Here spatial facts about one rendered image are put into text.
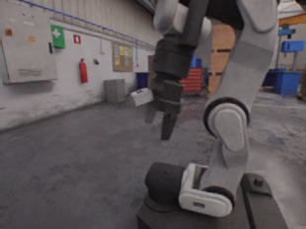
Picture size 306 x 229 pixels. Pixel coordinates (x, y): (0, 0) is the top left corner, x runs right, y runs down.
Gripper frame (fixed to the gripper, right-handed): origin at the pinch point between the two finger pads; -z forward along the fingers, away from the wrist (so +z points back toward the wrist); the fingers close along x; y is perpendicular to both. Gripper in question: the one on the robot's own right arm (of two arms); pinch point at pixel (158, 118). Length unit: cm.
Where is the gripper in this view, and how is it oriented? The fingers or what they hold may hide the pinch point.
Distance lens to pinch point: 34.9
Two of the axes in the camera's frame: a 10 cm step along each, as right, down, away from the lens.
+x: 3.7, 2.8, -8.9
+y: 9.0, 1.2, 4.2
